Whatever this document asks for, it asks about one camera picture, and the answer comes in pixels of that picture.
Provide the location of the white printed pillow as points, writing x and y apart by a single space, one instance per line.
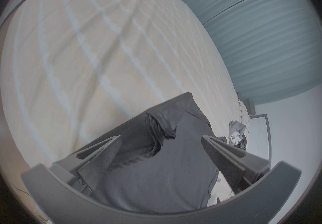
244 117

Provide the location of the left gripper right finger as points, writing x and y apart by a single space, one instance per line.
226 162

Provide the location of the bed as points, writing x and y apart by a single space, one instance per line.
100 54

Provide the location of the grey bedside table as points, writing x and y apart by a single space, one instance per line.
247 106

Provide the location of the pile of clothes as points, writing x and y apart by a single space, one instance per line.
236 134

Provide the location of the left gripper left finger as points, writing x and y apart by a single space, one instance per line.
96 165

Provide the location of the black T-shirt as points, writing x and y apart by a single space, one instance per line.
163 180

